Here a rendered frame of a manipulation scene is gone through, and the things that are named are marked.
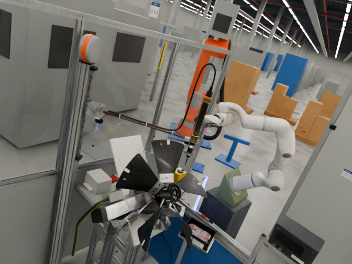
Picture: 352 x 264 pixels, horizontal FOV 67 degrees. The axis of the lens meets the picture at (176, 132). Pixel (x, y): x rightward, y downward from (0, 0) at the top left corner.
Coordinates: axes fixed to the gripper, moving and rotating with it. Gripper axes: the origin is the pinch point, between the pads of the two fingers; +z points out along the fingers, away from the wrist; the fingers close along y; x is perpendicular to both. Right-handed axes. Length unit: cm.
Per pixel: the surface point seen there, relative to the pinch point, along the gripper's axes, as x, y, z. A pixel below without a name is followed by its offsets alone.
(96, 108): -10, 47, 40
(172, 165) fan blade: -34.0, 7.5, 3.9
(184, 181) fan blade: -47.8, 3.2, -9.8
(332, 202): -72, -73, -177
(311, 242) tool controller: -42, -78, -30
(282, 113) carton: -139, 227, -894
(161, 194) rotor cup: -46.8, -0.4, 17.5
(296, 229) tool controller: -42, -68, -31
